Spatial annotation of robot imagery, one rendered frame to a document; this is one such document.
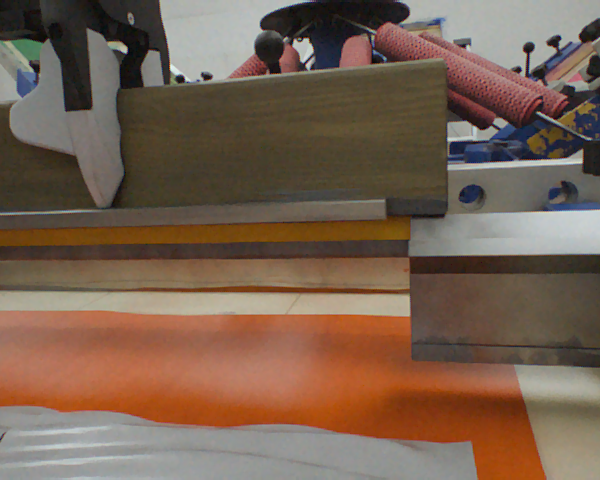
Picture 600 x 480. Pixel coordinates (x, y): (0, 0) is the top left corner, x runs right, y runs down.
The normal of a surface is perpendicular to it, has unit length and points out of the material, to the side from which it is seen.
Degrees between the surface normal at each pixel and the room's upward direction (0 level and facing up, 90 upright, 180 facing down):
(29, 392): 0
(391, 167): 90
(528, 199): 90
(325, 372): 0
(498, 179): 90
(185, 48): 90
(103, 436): 34
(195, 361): 0
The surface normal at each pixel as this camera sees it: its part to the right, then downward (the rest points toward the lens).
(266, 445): -0.21, -0.77
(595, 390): -0.07, -0.98
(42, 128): -0.23, 0.08
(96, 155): 0.61, 0.44
